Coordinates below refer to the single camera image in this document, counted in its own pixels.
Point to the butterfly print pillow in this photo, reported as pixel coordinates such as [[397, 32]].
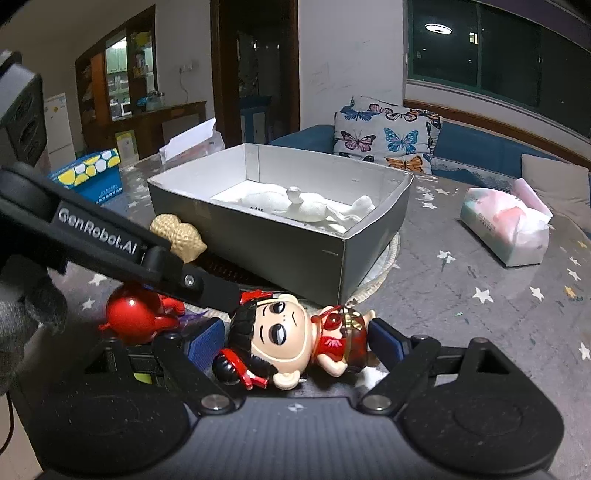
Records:
[[379, 132]]

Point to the red round toy figure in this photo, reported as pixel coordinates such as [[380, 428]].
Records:
[[135, 315]]

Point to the white open paper box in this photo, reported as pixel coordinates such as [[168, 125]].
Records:
[[197, 141]]

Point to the round woven placemat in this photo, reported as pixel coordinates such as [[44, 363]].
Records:
[[378, 274]]

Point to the pastel tissue pack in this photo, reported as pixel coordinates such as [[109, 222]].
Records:
[[515, 225]]

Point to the blue yellow tissue box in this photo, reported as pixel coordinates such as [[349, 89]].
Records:
[[95, 177]]

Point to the green round toy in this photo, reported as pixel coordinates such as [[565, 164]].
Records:
[[143, 377]]

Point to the white refrigerator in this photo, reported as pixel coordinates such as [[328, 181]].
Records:
[[60, 146]]

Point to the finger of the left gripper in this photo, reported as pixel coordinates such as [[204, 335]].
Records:
[[203, 288]]

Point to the beige peanut toy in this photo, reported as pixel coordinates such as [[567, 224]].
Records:
[[186, 242]]

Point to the blue sofa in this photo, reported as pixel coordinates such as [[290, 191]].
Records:
[[462, 153]]

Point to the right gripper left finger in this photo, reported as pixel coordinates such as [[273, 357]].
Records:
[[191, 347]]

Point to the grey cardboard storage box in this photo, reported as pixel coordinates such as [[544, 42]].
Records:
[[316, 263]]

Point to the white plush rabbit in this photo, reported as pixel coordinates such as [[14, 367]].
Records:
[[292, 203]]

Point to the grey cushion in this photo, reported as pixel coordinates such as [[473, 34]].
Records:
[[563, 187]]

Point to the red dress doll figure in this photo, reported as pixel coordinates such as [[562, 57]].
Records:
[[272, 340]]

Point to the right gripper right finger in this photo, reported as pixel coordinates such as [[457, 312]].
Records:
[[391, 347]]

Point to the wooden sideboard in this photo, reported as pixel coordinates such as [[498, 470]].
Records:
[[146, 126]]

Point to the wooden display cabinet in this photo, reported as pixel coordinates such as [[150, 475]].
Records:
[[115, 77]]

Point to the grey gloved left hand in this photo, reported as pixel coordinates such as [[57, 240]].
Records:
[[29, 299]]

